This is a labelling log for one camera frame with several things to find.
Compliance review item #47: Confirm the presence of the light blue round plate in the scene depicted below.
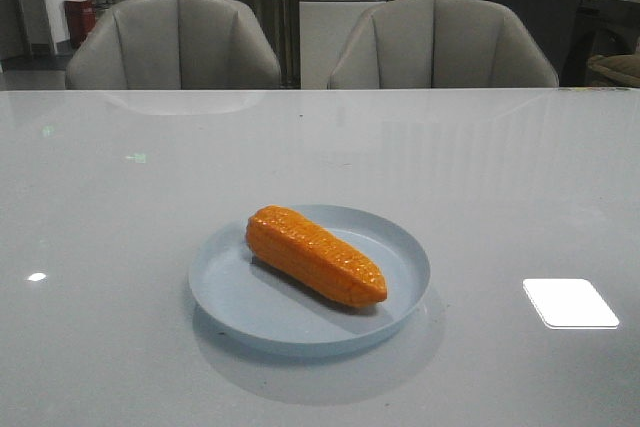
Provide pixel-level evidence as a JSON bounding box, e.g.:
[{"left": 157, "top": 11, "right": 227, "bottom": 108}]
[{"left": 188, "top": 204, "right": 430, "bottom": 358}]

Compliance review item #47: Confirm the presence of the grey left armchair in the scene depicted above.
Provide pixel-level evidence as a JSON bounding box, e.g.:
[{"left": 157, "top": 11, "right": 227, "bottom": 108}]
[{"left": 65, "top": 0, "right": 281, "bottom": 90}]

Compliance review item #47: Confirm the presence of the grey right armchair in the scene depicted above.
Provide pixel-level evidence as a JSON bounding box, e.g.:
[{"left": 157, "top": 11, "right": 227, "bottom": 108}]
[{"left": 328, "top": 0, "right": 559, "bottom": 89}]

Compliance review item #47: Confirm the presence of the dark side table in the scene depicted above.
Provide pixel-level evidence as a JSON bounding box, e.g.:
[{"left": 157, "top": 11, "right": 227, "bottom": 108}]
[{"left": 560, "top": 0, "right": 639, "bottom": 87}]

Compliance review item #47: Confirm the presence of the beige cushion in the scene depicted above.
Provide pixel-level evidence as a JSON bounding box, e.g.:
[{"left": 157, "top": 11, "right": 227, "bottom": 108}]
[{"left": 587, "top": 53, "right": 639, "bottom": 88}]

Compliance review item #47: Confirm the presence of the orange corn cob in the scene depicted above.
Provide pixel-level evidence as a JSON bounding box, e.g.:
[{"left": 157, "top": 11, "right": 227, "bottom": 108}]
[{"left": 245, "top": 205, "right": 388, "bottom": 308}]

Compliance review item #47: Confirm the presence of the grey armchair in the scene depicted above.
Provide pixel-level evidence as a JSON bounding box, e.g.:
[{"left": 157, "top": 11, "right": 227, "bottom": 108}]
[
  {"left": 65, "top": 0, "right": 281, "bottom": 90},
  {"left": 328, "top": 0, "right": 559, "bottom": 89}
]

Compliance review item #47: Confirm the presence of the red trash bin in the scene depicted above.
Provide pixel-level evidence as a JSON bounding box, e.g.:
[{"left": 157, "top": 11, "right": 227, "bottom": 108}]
[{"left": 64, "top": 0, "right": 96, "bottom": 48}]

